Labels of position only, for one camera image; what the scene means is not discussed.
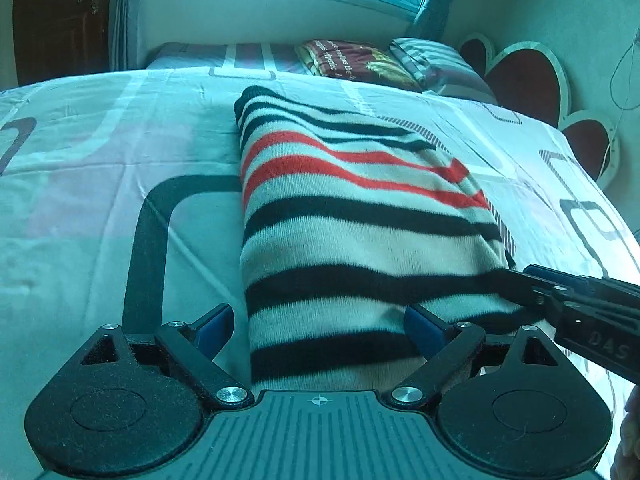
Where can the striped pillow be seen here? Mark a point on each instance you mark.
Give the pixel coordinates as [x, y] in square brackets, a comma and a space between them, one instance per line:
[440, 67]

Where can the patterned white bed sheet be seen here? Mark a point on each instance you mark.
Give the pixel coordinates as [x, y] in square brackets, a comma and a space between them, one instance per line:
[100, 210]

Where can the striped knit sweater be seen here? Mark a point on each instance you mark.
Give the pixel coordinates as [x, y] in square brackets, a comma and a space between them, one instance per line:
[360, 240]

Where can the red yellow patterned pillow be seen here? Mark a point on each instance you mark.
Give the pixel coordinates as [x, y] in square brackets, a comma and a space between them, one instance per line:
[352, 62]

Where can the wooden door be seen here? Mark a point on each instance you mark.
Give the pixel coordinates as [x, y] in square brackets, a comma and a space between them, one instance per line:
[60, 20]

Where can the striped mattress sheet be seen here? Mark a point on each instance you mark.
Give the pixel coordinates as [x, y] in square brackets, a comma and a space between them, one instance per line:
[225, 56]

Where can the pale curtain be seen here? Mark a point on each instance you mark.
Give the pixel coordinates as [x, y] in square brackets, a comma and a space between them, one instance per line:
[127, 15]

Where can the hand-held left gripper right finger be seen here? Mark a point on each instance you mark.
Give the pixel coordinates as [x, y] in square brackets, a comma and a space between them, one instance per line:
[424, 330]

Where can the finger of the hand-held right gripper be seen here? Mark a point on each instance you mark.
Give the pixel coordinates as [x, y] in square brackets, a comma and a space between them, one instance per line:
[537, 296]
[555, 276]

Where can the heart-shaped headboard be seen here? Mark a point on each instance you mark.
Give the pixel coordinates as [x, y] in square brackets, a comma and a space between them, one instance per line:
[535, 85]

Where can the person's right hand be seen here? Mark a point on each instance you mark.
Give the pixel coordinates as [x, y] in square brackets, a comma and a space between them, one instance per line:
[629, 435]

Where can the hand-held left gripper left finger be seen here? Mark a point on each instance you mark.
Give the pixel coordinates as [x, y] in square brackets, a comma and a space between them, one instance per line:
[216, 330]

